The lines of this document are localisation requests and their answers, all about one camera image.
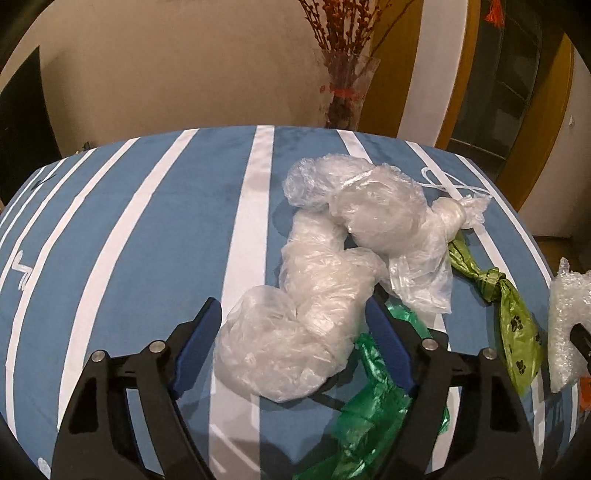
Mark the glass vase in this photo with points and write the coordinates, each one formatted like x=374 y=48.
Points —
x=346 y=92

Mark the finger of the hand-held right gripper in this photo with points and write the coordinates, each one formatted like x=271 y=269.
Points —
x=582 y=344

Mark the black television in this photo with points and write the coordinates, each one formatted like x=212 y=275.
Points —
x=23 y=120

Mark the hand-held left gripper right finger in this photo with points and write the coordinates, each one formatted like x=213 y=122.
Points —
x=390 y=341

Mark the dark green plastic bag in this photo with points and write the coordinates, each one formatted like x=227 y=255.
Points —
x=374 y=406

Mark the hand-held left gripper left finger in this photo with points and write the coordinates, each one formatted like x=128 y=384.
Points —
x=196 y=341

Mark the clear knotted plastic bag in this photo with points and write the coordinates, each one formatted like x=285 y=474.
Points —
x=378 y=212

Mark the blue white striped tablecloth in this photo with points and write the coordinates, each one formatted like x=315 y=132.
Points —
x=161 y=221

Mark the red hanging tassel ornament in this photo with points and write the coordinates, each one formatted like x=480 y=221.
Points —
x=494 y=11

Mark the glass door with wooden frame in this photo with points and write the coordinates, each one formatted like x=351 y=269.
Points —
x=508 y=92

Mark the light green paw print bag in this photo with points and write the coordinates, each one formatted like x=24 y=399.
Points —
x=512 y=318

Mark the bubble wrap sheet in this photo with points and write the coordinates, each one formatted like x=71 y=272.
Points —
x=565 y=323

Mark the red berry branches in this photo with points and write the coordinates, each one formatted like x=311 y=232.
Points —
x=341 y=27

